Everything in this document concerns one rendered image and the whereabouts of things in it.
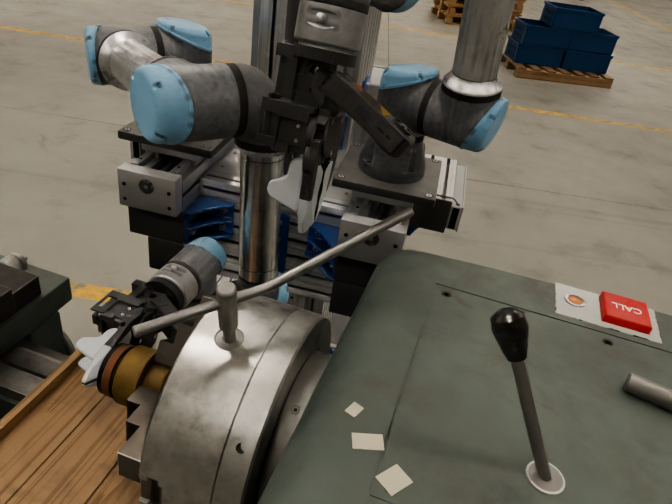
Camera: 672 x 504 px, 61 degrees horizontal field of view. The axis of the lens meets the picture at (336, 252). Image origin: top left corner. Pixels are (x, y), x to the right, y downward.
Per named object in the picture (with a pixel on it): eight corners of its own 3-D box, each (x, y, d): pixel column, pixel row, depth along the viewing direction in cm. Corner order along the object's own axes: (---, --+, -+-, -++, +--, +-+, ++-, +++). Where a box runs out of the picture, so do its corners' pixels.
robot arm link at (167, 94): (151, 77, 131) (248, 147, 91) (81, 79, 124) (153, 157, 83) (147, 21, 126) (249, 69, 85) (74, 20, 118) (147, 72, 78)
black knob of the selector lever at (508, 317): (525, 348, 53) (542, 308, 50) (523, 371, 50) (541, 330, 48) (482, 334, 54) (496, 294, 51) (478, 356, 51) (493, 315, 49)
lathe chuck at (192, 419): (305, 392, 98) (314, 261, 77) (218, 584, 76) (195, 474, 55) (257, 376, 100) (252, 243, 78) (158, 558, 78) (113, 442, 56)
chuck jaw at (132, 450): (215, 409, 74) (164, 479, 63) (213, 436, 76) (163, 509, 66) (140, 381, 76) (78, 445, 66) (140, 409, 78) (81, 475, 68)
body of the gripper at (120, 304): (92, 348, 88) (139, 304, 98) (140, 366, 87) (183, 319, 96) (86, 309, 84) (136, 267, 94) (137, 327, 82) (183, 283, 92)
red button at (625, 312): (641, 313, 80) (647, 302, 79) (647, 340, 75) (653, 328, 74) (596, 301, 81) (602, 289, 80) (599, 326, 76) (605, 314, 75)
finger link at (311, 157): (305, 193, 69) (319, 121, 66) (319, 196, 69) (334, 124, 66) (292, 200, 65) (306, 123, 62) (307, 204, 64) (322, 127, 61)
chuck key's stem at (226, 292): (225, 364, 67) (220, 298, 60) (218, 350, 69) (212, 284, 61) (242, 357, 68) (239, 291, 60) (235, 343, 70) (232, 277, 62)
